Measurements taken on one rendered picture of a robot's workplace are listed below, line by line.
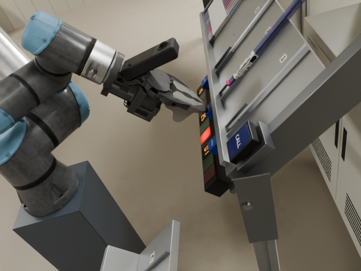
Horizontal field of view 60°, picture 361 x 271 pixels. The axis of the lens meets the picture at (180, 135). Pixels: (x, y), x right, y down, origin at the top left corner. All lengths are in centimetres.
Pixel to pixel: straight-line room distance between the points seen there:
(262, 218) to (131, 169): 121
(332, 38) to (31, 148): 84
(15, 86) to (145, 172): 106
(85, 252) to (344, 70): 79
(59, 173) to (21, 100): 26
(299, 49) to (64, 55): 38
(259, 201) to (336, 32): 68
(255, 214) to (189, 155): 111
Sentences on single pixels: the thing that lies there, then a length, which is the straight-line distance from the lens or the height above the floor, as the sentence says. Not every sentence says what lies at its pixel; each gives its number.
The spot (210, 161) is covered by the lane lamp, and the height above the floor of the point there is 66.
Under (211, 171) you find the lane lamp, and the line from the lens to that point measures 58.
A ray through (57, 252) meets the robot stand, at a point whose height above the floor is 41.
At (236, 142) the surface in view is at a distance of 44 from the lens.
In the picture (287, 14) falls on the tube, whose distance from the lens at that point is 59.
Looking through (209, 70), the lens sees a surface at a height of 74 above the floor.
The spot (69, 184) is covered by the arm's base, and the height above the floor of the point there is 58.
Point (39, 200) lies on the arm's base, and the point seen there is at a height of 60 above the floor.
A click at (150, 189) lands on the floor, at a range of 152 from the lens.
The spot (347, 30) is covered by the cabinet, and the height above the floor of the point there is 62.
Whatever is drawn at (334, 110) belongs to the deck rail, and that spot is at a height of 81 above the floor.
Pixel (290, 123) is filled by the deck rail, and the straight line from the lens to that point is 44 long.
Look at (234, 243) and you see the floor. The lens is 126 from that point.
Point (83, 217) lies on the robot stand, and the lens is 83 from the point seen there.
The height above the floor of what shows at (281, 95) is 80.
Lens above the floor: 109
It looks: 39 degrees down
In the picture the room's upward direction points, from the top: 20 degrees counter-clockwise
